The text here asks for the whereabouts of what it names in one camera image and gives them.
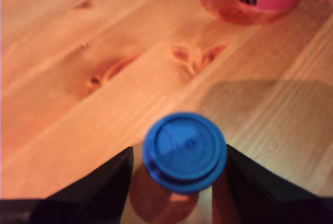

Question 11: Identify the blue coffee capsule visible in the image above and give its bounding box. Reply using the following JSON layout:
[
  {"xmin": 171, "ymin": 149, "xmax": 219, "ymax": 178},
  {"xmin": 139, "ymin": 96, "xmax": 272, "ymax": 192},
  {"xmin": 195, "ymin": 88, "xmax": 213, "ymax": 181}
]
[{"xmin": 142, "ymin": 111, "xmax": 227, "ymax": 195}]

